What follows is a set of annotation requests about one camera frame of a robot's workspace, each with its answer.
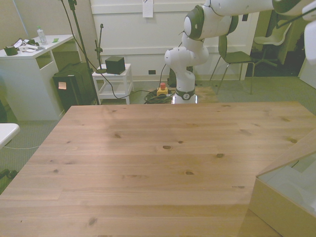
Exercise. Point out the cardboard box with hinged lid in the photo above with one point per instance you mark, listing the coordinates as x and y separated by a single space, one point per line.
276 202

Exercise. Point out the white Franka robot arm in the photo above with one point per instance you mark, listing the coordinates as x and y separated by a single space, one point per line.
185 79

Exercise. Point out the white moulded box insert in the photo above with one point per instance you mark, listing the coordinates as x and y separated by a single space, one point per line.
284 182

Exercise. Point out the red yellow emergency stop button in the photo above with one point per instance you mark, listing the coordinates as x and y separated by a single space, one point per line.
162 90

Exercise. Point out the white side table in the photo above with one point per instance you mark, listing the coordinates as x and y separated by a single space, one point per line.
124 74

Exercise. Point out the black cube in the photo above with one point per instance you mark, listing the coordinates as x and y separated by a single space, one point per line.
114 65

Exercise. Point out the black computer tower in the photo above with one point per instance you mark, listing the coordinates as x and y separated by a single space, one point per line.
74 91

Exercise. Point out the short black microphone stand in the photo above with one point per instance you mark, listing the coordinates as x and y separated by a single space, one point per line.
99 50

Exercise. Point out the dark chair with metal legs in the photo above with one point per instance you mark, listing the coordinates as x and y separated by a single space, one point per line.
237 57

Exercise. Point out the orange sticky note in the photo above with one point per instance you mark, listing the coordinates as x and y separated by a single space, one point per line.
62 85

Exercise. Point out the tall black tripod stand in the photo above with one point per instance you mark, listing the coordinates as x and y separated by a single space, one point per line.
79 32

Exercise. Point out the green sticky note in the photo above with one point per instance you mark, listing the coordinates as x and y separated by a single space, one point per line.
55 39

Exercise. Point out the white swivel chair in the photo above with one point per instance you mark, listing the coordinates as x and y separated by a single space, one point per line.
267 40

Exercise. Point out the white desk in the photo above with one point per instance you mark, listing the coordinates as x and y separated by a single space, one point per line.
22 79

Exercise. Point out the clear plastic water bottle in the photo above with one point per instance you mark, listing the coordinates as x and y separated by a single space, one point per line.
42 37

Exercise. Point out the white rounded table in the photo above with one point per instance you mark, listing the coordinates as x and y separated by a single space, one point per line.
7 132

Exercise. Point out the white cabinet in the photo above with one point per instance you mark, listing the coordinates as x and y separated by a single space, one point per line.
308 75

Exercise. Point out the black wheeled base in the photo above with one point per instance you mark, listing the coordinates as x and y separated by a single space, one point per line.
7 174

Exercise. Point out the black bag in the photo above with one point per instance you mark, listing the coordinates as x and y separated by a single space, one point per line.
300 42

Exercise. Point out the black wall outlet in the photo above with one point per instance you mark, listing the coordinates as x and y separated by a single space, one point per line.
152 72

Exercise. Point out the white paper sheet on wall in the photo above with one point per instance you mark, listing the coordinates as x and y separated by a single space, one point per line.
147 8

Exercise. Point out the black wall switch plate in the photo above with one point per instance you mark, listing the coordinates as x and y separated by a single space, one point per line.
245 17

